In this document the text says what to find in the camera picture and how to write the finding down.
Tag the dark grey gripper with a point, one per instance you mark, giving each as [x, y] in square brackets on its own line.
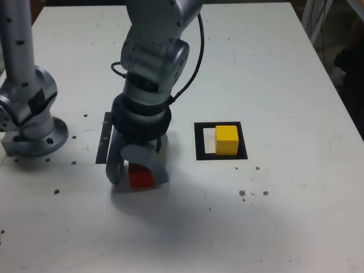
[136, 140]

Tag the red cube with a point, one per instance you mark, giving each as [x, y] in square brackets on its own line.
[139, 179]

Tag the yellow cube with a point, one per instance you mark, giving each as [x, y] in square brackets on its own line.
[226, 142]

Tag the black tape square outline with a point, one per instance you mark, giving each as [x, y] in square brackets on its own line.
[199, 142]

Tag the black tape strip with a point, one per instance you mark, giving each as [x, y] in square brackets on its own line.
[101, 150]

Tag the white metal frame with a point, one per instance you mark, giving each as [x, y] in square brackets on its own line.
[308, 14]

